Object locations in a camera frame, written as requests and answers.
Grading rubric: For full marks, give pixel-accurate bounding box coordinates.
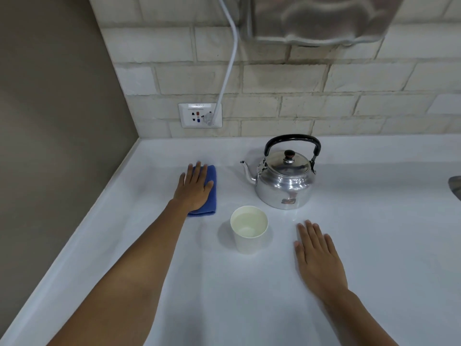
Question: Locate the person's left hand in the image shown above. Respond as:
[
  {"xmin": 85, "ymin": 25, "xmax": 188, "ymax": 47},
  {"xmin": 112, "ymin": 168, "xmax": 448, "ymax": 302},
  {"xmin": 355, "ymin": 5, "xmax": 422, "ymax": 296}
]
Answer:
[{"xmin": 173, "ymin": 161, "xmax": 215, "ymax": 214}]

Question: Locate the white paper cup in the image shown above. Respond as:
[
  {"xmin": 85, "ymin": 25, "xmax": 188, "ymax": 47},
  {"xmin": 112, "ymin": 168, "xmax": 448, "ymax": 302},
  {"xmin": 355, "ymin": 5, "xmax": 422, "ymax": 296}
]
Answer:
[{"xmin": 230, "ymin": 205, "xmax": 269, "ymax": 255}]

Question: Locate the blue cloth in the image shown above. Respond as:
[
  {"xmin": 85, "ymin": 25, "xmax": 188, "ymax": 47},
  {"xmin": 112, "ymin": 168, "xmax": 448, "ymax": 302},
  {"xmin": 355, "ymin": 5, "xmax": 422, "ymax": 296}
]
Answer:
[{"xmin": 186, "ymin": 164, "xmax": 218, "ymax": 217}]

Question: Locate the white countertop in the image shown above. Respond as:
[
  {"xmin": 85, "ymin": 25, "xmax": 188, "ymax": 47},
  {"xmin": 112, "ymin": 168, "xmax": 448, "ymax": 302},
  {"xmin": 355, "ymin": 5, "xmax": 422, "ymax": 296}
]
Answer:
[{"xmin": 0, "ymin": 135, "xmax": 461, "ymax": 346}]

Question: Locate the person's left forearm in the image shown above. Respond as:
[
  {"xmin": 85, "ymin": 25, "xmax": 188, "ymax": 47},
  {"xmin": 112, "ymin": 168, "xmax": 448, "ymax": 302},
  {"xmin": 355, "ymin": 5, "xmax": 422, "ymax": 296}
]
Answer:
[{"xmin": 47, "ymin": 198, "xmax": 189, "ymax": 346}]

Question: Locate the steel wall hand dryer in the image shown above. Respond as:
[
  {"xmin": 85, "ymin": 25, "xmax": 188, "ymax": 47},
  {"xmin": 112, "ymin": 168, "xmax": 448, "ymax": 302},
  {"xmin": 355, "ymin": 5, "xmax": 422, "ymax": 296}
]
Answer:
[{"xmin": 239, "ymin": 0, "xmax": 406, "ymax": 47}]

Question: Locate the person's right hand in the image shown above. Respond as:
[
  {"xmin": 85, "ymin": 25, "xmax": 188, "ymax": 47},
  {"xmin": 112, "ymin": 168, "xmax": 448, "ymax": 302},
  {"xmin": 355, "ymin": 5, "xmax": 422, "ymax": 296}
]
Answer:
[{"xmin": 293, "ymin": 220, "xmax": 349, "ymax": 303}]

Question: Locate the white wall socket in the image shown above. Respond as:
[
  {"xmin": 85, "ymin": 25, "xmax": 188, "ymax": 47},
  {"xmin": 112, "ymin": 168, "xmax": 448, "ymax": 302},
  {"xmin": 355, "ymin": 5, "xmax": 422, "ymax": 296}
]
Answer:
[{"xmin": 178, "ymin": 102, "xmax": 223, "ymax": 129}]

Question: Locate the silver metal kettle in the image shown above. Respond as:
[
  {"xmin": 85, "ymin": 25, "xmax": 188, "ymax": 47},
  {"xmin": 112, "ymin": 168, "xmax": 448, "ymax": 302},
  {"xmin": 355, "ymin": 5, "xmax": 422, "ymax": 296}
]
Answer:
[{"xmin": 240, "ymin": 134, "xmax": 321, "ymax": 210}]

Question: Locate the white power cable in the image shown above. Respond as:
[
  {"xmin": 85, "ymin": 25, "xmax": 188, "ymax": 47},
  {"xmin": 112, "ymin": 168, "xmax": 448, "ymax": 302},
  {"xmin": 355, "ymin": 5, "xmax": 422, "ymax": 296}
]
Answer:
[{"xmin": 214, "ymin": 0, "xmax": 240, "ymax": 118}]

